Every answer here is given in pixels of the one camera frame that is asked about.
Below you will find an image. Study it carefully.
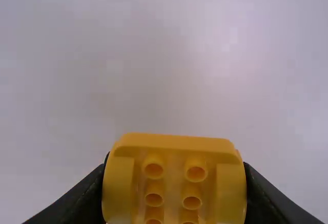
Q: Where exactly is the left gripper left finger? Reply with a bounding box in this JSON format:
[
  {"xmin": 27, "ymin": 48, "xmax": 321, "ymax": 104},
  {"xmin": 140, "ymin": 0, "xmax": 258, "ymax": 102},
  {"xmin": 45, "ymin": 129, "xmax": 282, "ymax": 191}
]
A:
[{"xmin": 22, "ymin": 152, "xmax": 110, "ymax": 224}]

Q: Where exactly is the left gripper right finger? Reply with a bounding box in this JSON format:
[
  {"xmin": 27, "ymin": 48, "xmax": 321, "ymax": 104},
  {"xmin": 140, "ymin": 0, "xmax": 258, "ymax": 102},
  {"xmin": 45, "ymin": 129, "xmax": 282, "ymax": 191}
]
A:
[{"xmin": 240, "ymin": 161, "xmax": 326, "ymax": 224}]

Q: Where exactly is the yellow toy car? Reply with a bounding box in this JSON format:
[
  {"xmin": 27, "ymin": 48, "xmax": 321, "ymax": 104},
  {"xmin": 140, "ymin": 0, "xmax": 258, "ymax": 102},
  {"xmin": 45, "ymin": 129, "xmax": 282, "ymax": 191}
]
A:
[{"xmin": 101, "ymin": 132, "xmax": 249, "ymax": 224}]

